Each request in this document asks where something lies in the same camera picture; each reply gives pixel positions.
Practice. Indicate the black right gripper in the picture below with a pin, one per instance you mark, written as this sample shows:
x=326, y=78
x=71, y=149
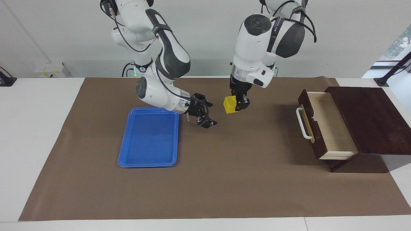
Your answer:
x=195, y=106

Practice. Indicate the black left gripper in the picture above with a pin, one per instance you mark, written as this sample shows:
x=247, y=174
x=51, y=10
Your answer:
x=239, y=86

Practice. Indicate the yellow cube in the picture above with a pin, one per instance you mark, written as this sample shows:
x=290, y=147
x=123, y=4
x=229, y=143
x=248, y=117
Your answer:
x=230, y=105

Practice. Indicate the dark wooden drawer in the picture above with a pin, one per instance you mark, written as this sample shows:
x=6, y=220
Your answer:
x=334, y=125

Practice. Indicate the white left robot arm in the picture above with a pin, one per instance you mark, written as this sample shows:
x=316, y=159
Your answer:
x=253, y=41

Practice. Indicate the blue plastic tray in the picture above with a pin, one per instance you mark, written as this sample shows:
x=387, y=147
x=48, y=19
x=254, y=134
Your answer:
x=149, y=141

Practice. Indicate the brown table mat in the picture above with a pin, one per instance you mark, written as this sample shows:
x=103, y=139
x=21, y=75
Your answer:
x=240, y=179

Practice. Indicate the dark wooden cabinet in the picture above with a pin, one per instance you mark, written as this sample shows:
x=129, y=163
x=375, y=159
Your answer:
x=375, y=122

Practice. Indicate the black slanted stand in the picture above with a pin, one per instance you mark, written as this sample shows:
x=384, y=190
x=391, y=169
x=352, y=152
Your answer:
x=382, y=81

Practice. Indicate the window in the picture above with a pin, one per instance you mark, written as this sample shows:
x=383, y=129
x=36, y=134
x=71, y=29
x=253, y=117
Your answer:
x=401, y=45

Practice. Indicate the white wall socket box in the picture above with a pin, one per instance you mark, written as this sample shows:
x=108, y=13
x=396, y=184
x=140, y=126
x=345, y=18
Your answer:
x=48, y=70

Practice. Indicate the black table bracket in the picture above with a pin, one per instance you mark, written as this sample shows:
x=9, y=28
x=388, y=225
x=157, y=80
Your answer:
x=6, y=81

